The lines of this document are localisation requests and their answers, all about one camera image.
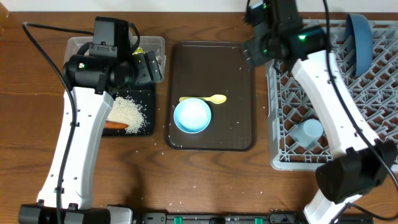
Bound green yellow snack wrapper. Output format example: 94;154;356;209
132;47;145;55

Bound light blue bowl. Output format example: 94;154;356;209
173;98;212;134

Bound yellow plastic spoon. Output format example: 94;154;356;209
179;95;227;105

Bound dark blue plate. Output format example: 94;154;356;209
345;13;373;78

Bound light blue plastic cup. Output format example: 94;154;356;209
292;119;324;147

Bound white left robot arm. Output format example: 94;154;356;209
18;16;162;223

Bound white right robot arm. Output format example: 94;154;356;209
243;1;397;223

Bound clear plastic waste bin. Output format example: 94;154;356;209
63;36;167;83

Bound black waste tray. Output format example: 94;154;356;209
102;84;155;136

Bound grey dishwasher rack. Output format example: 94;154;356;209
266;20;397;170

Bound white rice pile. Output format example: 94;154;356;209
107;96;147;134

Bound brown serving tray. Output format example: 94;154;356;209
165;41;256;151

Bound orange carrot piece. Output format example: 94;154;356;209
104;121;128;129

